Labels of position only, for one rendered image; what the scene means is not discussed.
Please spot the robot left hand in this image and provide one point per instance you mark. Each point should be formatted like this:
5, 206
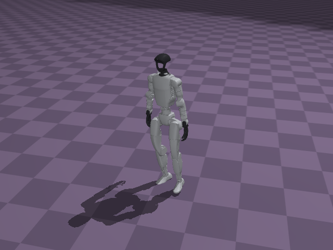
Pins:
185, 130

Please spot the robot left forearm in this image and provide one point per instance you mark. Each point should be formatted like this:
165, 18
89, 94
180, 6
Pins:
183, 113

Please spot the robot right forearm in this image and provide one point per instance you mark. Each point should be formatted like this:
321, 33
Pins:
149, 104

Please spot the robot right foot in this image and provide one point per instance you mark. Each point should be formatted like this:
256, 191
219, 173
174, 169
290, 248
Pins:
164, 179

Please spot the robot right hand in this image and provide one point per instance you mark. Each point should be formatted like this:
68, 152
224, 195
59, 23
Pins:
148, 118

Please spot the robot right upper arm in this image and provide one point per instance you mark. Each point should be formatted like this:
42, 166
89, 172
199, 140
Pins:
150, 93

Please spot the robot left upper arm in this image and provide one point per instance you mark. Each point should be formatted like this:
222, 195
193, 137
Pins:
176, 83

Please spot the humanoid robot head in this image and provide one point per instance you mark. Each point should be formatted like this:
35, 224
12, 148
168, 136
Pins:
163, 59

